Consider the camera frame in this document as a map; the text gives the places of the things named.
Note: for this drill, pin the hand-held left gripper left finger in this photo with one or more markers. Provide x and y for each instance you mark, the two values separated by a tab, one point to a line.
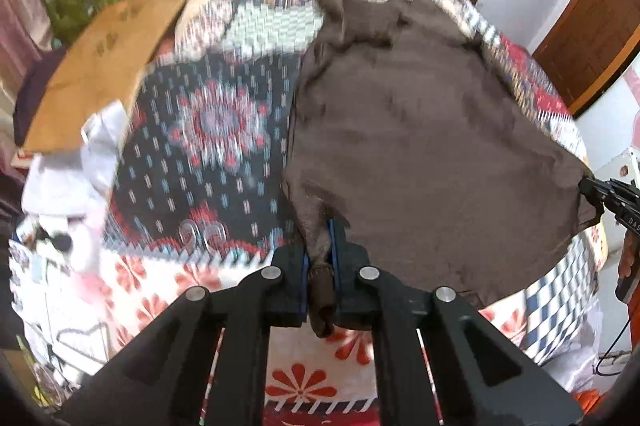
303	286

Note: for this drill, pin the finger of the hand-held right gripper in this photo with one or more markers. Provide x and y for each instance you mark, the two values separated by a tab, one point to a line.
597	186
607	206

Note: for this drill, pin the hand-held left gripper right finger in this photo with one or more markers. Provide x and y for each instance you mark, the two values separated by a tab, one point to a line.
334	256

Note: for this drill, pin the brown small garment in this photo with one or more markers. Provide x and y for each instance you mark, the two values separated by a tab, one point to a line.
425	131

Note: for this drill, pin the person's right hand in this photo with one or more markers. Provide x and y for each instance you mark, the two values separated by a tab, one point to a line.
629	261

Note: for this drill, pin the wooden door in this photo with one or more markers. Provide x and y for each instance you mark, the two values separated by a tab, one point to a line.
595	31

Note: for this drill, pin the patchwork printed blanket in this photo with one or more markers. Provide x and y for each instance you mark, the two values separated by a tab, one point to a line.
210	121

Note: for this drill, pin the person's orange clothing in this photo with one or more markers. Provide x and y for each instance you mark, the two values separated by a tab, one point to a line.
590	401

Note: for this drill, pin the bamboo lap table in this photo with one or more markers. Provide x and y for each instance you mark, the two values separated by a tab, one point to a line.
105	56

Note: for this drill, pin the dark purple cloth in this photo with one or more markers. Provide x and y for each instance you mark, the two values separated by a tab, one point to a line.
37	91

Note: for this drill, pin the pink curtain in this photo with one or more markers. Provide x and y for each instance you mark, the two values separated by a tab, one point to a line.
20	6

